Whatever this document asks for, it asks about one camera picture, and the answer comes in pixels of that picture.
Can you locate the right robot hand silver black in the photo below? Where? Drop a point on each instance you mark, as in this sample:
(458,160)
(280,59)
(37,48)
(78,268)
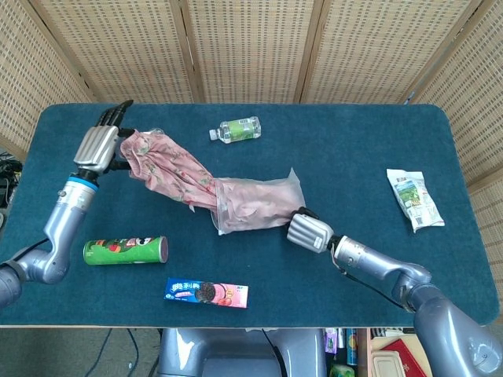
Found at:
(308,231)

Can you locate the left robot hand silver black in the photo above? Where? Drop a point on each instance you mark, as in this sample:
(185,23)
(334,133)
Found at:
(96,147)

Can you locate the transparent plastic zip bag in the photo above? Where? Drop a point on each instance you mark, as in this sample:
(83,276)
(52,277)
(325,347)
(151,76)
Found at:
(292,184)

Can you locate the pink floral cloth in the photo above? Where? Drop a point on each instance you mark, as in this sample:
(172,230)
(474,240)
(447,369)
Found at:
(169,165)

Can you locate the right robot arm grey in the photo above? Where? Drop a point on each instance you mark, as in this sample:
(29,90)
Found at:
(440,314)

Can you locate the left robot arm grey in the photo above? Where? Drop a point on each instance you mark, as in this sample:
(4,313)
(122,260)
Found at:
(63,228)

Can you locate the blue felt table mat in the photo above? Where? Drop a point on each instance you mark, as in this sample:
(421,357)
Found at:
(334,157)

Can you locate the woven rattan screen panel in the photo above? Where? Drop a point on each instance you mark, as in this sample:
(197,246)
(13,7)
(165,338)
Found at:
(479,118)
(251,51)
(377,51)
(129,51)
(23,78)

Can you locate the green chips can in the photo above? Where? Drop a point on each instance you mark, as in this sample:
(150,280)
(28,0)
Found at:
(122,251)

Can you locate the white green snack pouch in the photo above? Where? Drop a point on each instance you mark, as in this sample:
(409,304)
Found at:
(414,200)

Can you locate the purple package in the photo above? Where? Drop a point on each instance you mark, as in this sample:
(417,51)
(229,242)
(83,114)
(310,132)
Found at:
(331,341)

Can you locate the blue pink Oreo box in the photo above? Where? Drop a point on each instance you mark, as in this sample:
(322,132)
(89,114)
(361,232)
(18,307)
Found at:
(204,292)

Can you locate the blue yellow bottle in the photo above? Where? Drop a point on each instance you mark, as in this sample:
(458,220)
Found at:
(352,345)

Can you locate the clear bottle with green label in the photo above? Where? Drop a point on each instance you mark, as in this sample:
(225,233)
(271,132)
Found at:
(237,129)

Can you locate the beige cardboard box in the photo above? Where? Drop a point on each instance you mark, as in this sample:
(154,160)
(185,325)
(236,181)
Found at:
(379,353)

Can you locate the green package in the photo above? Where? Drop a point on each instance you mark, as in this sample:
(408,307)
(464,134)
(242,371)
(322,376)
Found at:
(342,371)

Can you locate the grey robot torso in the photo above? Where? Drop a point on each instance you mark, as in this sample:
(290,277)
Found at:
(220,349)

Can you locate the red book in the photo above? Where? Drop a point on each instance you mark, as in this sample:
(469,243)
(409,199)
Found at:
(404,357)

